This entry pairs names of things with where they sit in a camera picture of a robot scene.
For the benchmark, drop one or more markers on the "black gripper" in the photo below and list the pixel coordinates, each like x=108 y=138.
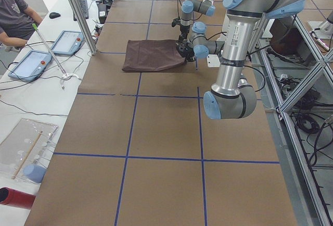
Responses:
x=185 y=50
x=183 y=30

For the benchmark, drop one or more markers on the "brown t-shirt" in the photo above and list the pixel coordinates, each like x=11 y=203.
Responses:
x=151 y=56

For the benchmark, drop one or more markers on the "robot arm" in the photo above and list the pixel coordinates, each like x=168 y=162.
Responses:
x=231 y=96
x=204 y=7

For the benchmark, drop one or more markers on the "black power adapter box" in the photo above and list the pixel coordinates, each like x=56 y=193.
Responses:
x=102 y=13

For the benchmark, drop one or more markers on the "black keyboard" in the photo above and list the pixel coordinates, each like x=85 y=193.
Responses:
x=84 y=8

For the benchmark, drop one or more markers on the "brown paper table cover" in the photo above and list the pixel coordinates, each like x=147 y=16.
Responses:
x=138 y=148

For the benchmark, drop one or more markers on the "far blue teach pendant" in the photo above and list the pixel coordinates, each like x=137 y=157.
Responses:
x=68 y=43

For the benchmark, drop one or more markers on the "blue teach pendant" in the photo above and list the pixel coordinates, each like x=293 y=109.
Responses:
x=31 y=66
x=68 y=43

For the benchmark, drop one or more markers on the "metal reacher grabber tool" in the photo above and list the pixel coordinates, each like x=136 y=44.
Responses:
x=65 y=76

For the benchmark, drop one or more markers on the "black computer mouse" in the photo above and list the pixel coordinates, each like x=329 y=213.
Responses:
x=54 y=15

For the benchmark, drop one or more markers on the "near blue teach pendant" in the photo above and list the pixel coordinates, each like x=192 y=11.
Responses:
x=31 y=66

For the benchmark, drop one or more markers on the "seated person in grey shirt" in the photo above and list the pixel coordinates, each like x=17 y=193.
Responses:
x=17 y=19

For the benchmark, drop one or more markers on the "plastic bag with cardboard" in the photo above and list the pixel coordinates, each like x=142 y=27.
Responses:
x=17 y=143

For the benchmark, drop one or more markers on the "blue plastic cup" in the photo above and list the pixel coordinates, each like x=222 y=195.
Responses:
x=34 y=172

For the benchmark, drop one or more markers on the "wooden stick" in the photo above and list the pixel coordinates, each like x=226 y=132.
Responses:
x=26 y=155

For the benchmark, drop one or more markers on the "red cylinder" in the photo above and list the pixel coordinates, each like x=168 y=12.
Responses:
x=15 y=198

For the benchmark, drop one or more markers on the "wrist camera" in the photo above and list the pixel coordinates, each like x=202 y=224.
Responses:
x=180 y=47
x=176 y=22

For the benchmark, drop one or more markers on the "white camera mast base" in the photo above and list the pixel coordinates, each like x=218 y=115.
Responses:
x=216 y=56

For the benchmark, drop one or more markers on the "aluminium frame post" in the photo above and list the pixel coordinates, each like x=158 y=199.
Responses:
x=83 y=25

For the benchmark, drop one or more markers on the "aluminium truss frame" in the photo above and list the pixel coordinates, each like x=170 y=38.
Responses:
x=298 y=95

